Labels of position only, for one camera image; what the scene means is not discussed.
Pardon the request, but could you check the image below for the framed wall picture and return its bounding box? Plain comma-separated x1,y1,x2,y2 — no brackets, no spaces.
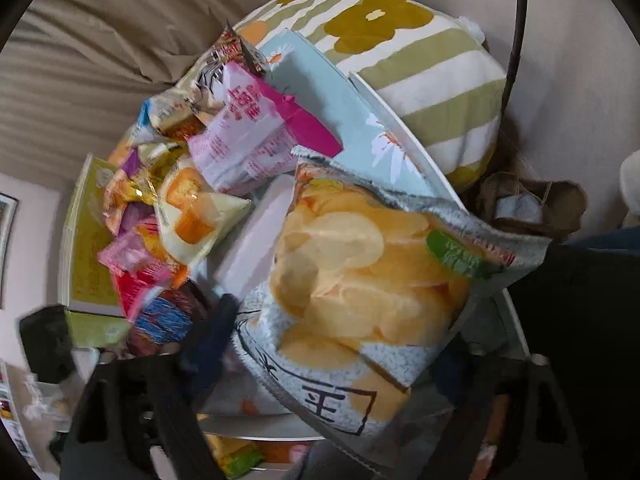
0,192,20,311

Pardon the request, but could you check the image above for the green cardboard box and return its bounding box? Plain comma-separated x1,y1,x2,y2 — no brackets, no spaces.
64,154,133,348

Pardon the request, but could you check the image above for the beige curtain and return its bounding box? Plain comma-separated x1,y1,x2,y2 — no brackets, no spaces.
0,0,328,188

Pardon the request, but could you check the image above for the light blue daisy tablecloth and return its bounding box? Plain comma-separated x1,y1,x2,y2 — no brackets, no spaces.
200,30,466,417

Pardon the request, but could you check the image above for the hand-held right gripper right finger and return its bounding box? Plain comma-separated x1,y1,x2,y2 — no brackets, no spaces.
439,339,587,480

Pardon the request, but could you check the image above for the pile of assorted snack packets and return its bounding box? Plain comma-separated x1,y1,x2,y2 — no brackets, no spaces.
97,25,346,348

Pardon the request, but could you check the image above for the yellow green snack packet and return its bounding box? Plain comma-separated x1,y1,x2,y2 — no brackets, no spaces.
206,434,265,479

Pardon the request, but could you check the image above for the brown paper bag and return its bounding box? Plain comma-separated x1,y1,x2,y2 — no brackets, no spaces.
474,171,589,242

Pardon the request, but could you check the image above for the green striped floral quilt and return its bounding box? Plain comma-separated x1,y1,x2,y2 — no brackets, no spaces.
232,0,507,192

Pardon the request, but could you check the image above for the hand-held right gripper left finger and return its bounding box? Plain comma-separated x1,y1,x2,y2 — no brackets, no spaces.
60,294,241,480

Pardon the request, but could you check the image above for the black curved cable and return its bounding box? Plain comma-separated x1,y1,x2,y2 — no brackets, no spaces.
502,0,531,116

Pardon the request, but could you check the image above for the large potato chip bag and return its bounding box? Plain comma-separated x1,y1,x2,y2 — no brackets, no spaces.
232,147,553,466

